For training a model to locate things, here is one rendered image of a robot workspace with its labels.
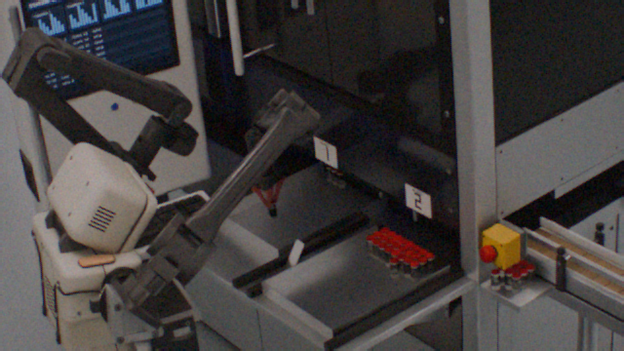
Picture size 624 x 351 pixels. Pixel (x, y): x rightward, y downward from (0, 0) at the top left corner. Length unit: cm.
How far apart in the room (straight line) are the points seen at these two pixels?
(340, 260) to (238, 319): 103
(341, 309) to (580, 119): 71
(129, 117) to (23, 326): 137
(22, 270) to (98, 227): 242
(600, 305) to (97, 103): 141
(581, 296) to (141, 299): 100
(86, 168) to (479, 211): 87
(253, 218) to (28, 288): 171
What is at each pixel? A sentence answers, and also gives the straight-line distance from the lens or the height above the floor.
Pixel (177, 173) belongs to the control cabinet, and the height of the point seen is 86.
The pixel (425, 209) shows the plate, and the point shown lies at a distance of 294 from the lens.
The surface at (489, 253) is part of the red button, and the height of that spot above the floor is 101.
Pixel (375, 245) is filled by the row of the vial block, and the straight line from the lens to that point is 298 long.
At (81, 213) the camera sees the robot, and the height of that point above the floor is 133.
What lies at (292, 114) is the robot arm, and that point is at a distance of 248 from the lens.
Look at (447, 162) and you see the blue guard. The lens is 281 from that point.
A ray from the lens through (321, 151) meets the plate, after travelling 320.
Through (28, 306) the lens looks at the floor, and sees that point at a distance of 466.
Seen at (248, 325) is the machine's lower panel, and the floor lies 23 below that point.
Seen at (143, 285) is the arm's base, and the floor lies 123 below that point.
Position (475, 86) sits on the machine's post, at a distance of 266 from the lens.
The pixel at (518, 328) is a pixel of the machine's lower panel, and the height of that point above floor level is 67.
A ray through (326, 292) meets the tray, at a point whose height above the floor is 88.
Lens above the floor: 254
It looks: 29 degrees down
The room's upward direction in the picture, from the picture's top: 6 degrees counter-clockwise
